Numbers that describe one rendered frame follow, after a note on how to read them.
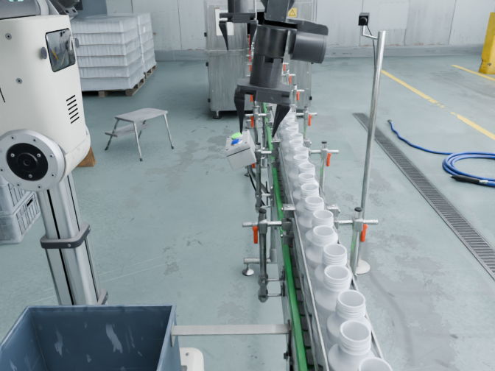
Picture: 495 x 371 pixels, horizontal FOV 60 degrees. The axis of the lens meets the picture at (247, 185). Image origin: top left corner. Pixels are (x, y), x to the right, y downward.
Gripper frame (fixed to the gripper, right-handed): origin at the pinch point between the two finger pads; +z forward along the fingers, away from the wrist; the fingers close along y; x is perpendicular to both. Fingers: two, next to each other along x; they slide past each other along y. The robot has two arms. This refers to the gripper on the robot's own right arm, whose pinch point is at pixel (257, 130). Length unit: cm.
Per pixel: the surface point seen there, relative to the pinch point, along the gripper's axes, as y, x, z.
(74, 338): -33, -11, 48
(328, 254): 12.2, -25.3, 10.6
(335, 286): 12.2, -31.8, 11.8
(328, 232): 13.7, -17.0, 11.4
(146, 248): -51, 159, 138
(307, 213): 11.6, -7.6, 13.1
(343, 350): 11.3, -42.9, 12.7
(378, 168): 137, 291, 108
